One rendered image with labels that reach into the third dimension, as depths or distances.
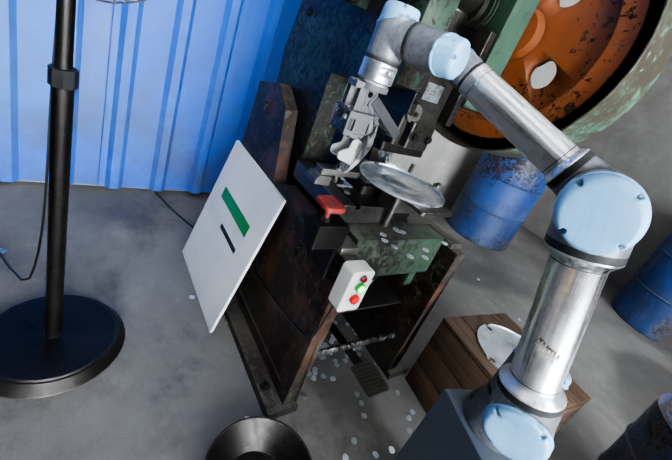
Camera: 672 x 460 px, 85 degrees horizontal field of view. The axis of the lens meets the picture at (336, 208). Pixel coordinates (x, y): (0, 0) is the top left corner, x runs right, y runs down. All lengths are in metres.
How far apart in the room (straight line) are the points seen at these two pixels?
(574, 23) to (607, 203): 0.88
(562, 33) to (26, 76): 2.04
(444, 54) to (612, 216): 0.37
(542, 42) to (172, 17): 1.54
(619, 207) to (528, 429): 0.40
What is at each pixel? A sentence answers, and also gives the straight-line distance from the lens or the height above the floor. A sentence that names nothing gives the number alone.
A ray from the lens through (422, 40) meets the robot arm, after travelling 0.75.
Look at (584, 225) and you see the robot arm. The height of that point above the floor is 1.00.
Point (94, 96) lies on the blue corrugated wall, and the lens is 2.08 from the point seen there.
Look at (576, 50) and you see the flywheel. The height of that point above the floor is 1.32.
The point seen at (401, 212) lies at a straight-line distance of 1.17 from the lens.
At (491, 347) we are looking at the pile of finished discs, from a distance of 1.51.
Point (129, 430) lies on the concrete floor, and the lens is 1.30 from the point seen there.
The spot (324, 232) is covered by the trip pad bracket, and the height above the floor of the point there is 0.69.
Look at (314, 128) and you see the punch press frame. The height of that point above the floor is 0.82.
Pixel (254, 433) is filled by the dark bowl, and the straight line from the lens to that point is 1.28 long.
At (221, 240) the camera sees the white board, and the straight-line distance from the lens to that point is 1.53.
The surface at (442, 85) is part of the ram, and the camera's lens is 1.18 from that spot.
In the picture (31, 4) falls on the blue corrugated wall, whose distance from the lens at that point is 2.01.
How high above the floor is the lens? 1.12
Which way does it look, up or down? 24 degrees down
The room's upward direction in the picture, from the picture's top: 22 degrees clockwise
